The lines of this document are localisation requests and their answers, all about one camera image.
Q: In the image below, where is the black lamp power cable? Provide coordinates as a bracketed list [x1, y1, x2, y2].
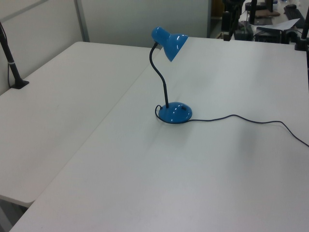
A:
[154, 104, 309, 147]

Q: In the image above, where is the grey partition frame post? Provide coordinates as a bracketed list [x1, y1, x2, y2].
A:
[74, 0, 90, 43]

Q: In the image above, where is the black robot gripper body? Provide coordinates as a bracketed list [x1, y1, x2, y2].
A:
[221, 11, 233, 33]

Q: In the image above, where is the thin black upright pole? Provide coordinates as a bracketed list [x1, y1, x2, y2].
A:
[249, 0, 258, 25]

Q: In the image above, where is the black clamp stand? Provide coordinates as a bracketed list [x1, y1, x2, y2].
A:
[294, 13, 309, 51]

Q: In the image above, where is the blue gooseneck desk lamp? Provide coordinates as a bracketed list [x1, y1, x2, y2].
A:
[151, 26, 194, 125]

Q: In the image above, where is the black camera stand pole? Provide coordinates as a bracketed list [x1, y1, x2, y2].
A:
[0, 21, 30, 89]

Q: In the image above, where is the white paper sheet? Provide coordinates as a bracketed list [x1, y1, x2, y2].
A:
[251, 17, 300, 31]

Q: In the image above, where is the black electronic device box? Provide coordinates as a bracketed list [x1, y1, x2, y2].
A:
[233, 21, 254, 41]

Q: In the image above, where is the black computer keyboard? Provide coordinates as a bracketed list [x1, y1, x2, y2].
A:
[282, 5, 306, 20]

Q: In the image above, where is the brown flat object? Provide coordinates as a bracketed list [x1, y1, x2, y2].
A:
[255, 9, 281, 19]

